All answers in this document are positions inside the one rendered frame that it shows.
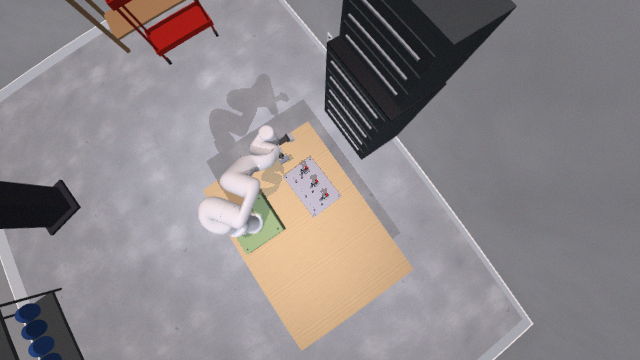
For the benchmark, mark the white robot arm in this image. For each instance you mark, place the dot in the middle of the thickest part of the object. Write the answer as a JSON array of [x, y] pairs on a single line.
[[236, 181]]

